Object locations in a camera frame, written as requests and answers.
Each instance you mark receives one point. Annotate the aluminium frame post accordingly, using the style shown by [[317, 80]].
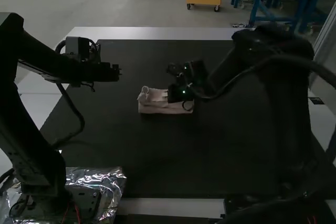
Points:
[[326, 30]]

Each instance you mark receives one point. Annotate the small black label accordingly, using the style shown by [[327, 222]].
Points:
[[315, 100]]

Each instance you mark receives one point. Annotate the pale towel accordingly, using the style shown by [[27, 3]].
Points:
[[157, 110]]

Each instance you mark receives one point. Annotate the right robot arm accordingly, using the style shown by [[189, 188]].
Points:
[[262, 129]]

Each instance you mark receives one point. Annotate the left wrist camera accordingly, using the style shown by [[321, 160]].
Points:
[[72, 47]]

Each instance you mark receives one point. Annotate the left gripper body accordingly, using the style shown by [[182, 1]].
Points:
[[84, 49]]

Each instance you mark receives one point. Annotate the dark base panel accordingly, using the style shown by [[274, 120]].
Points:
[[170, 208]]

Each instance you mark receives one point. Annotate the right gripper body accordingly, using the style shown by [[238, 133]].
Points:
[[175, 94]]

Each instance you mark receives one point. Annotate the silver foil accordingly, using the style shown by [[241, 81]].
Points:
[[105, 182]]

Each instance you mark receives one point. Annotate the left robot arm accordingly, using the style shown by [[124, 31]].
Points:
[[26, 129]]

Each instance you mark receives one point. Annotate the black mat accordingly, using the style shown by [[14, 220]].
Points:
[[131, 150]]

